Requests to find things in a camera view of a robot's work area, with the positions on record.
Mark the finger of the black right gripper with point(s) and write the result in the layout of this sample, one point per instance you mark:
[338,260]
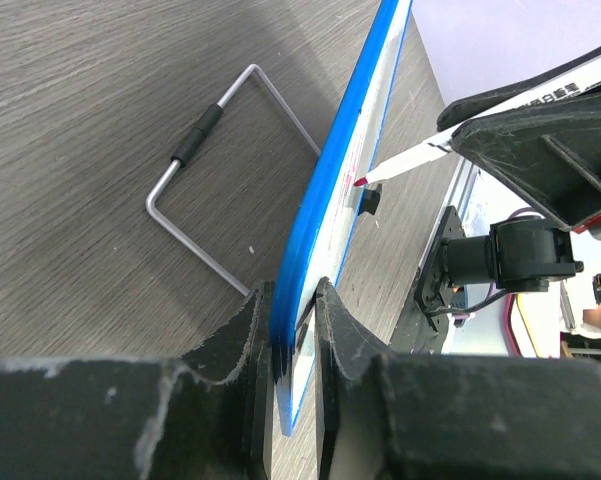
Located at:
[549,155]
[465,108]

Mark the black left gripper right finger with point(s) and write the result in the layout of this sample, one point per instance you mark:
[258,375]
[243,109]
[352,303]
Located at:
[387,415]

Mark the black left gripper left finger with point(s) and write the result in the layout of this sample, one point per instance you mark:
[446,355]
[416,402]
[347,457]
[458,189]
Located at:
[206,414]

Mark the white marker with magenta cap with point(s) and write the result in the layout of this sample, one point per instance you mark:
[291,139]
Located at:
[430,150]

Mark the blue framed whiteboard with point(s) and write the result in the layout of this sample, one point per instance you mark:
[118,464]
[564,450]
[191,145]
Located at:
[325,221]

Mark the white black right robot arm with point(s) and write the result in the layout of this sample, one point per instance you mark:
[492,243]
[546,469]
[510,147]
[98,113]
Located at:
[520,255]

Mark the pink framed whiteboard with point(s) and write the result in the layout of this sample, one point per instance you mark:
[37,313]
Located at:
[532,325]

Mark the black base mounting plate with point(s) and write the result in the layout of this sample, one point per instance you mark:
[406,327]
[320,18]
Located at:
[416,330]

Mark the metal wire whiteboard stand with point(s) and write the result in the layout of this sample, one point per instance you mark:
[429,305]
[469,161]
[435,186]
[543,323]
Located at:
[189,147]

